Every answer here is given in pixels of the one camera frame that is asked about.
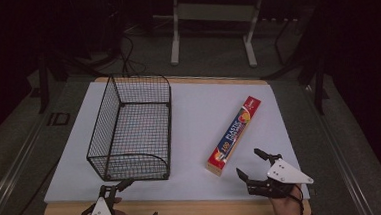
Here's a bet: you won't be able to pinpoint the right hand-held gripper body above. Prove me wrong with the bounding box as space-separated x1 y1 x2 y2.
244 156 316 201

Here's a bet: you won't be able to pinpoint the long red plastic wrap box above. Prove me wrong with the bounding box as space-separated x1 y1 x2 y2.
201 94 267 179

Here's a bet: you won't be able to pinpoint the black wire basket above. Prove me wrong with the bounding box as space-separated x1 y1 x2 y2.
81 70 178 186

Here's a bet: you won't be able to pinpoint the person's right hand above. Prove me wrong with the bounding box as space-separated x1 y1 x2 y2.
268 184 306 215

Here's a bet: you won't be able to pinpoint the white paper sheet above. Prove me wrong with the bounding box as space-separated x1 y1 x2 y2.
37 68 310 215

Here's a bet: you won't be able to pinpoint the black metal stand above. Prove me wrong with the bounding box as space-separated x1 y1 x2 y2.
258 12 332 119
34 46 113 115

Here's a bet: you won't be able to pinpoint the aluminium floor rail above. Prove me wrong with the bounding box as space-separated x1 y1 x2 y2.
0 111 58 215
302 81 377 215

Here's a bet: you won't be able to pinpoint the black floor bracket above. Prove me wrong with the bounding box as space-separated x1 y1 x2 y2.
46 111 71 127

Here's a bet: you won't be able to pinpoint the black floor cables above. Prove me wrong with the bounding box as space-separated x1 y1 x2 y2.
117 32 147 77

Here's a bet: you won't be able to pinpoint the white metal desk frame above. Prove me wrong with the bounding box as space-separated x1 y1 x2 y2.
166 0 271 74

